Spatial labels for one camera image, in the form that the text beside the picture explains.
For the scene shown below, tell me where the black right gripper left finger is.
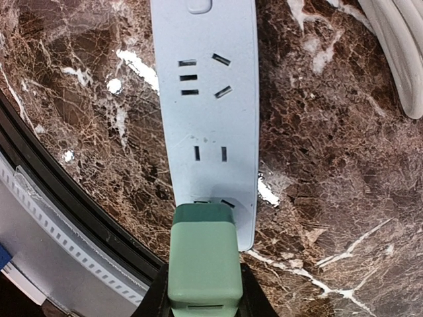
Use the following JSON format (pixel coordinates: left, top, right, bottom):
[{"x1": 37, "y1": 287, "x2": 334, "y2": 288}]
[{"x1": 134, "y1": 264, "x2": 172, "y2": 317}]

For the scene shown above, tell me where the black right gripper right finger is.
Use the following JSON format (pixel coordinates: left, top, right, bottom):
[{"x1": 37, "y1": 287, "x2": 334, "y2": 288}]
[{"x1": 239, "y1": 263, "x2": 278, "y2": 317}]

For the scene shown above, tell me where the green charger plug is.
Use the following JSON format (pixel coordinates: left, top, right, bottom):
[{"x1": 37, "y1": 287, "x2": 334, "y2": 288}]
[{"x1": 167, "y1": 203, "x2": 243, "y2": 316}]

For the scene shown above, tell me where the light blue power strip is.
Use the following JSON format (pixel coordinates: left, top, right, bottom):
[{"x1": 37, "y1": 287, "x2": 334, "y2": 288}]
[{"x1": 151, "y1": 1, "x2": 260, "y2": 251}]

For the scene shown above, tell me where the white slotted cable duct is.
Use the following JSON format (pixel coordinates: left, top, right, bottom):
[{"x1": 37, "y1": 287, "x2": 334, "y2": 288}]
[{"x1": 1, "y1": 160, "x2": 147, "y2": 306}]

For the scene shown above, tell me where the black front frame rail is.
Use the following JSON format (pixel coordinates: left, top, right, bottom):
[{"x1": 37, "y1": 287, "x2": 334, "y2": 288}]
[{"x1": 1, "y1": 95, "x2": 164, "y2": 285}]

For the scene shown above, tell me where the white power strip cable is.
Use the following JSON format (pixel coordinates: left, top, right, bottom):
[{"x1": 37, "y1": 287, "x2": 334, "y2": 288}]
[{"x1": 355, "y1": 0, "x2": 423, "y2": 120}]

